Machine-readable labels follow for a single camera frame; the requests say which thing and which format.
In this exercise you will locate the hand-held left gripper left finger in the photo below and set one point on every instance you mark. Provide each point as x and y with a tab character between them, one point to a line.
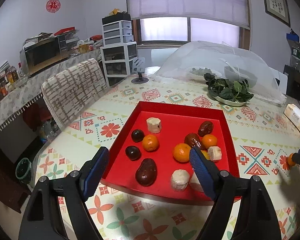
95	172

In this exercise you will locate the fringed counter cloth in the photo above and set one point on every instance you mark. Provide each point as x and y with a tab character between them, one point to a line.
15	100

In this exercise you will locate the white mesh food cover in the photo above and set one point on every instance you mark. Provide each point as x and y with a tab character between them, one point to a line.
190	55

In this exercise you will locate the tissue box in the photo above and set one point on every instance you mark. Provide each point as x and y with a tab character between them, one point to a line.
296	117

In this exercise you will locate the red flat box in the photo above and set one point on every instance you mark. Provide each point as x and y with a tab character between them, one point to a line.
65	31

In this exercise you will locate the framed picture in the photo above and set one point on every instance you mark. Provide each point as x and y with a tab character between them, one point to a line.
276	0

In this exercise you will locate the plate of food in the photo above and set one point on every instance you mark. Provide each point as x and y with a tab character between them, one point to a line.
202	71

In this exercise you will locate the roller blind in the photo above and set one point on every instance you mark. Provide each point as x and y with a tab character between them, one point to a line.
187	2

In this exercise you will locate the black box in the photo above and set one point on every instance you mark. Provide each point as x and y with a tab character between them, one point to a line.
295	82

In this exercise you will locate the white chair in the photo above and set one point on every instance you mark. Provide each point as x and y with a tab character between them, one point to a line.
282	82

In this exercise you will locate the yellow oil bottle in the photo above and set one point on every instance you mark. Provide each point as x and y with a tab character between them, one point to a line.
83	48

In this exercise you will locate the dark plum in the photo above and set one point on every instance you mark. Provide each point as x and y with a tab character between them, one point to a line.
137	135
133	152

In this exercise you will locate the plate of spinach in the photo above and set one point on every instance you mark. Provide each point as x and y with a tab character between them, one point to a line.
227	88

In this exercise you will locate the large red date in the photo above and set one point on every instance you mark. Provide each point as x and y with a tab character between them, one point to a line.
146	171

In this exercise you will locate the green bucket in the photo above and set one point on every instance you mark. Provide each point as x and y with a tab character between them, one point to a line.
23	171

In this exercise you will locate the banana piece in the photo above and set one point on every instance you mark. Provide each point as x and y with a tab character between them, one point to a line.
154	125
214	153
195	183
180	179

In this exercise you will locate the red round wall decoration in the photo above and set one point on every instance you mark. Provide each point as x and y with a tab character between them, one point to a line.
53	5

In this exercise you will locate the yellow packet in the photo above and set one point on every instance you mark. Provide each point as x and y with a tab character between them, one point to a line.
115	12

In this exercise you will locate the white plastic drawer unit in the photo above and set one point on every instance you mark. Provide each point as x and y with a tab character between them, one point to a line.
117	62

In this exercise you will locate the red tray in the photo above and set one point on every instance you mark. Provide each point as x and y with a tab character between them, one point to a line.
170	120

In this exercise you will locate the grey drawer unit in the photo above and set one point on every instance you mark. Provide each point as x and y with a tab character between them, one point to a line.
117	32

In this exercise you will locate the window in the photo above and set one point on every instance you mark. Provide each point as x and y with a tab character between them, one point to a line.
165	30

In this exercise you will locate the phone stand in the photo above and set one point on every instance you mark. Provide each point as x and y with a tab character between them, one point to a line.
139	65

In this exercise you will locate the patterned chair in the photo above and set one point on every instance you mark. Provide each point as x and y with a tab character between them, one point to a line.
72	90

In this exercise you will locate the row of jars and bottles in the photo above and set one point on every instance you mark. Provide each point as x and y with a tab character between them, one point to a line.
5	82

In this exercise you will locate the metal plate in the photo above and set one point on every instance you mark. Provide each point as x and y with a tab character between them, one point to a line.
230	102

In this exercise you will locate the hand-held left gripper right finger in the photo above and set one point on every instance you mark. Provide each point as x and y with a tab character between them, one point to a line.
202	172

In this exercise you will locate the microwave oven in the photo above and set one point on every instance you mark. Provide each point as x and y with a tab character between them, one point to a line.
42	55

